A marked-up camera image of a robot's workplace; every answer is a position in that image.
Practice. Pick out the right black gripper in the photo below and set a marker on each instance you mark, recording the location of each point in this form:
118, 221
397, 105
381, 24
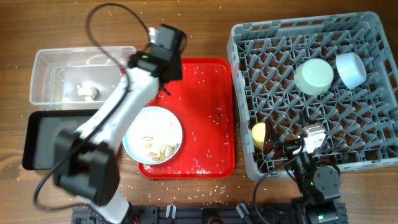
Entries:
288, 144

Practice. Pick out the yellow plastic cup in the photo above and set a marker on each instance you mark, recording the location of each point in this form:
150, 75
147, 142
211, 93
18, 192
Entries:
258, 135

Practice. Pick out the light green bowl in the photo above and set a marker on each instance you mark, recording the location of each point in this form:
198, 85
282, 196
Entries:
314, 77

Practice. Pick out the small light blue bowl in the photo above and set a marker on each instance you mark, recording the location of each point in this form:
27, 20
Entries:
351, 69

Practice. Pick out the light blue plate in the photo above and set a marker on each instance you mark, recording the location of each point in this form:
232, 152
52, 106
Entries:
151, 121

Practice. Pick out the white tissue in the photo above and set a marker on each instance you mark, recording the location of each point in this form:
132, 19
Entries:
88, 93

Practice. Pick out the red snack wrapper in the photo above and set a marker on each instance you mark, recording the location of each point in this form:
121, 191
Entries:
123, 72

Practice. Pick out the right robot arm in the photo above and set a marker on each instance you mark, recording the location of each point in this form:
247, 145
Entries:
319, 186

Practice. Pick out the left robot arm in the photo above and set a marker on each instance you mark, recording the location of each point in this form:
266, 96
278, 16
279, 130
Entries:
86, 159

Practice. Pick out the grey dishwasher rack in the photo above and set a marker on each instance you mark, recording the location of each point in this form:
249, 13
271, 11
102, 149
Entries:
360, 124

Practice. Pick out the red plastic tray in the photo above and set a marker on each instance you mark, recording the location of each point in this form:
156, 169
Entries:
203, 103

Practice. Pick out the rice and peanuts leftovers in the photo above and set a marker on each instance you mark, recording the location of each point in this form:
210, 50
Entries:
159, 149

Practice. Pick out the clear plastic bin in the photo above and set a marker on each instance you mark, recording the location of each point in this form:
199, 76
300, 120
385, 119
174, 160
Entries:
56, 73

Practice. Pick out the black plastic bin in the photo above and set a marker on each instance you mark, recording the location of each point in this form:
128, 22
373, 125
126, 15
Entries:
42, 129

